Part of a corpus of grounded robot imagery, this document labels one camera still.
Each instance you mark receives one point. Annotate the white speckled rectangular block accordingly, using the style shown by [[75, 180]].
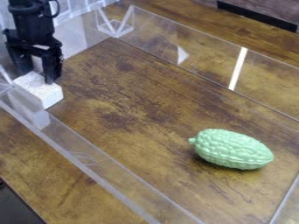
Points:
[[40, 93]]

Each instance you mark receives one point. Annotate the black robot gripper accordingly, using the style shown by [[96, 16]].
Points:
[[31, 38]]

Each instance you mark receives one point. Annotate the green bumpy bitter gourd toy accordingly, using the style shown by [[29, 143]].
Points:
[[229, 149]]

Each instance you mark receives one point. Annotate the clear acrylic tray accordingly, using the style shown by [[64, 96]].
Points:
[[104, 157]]

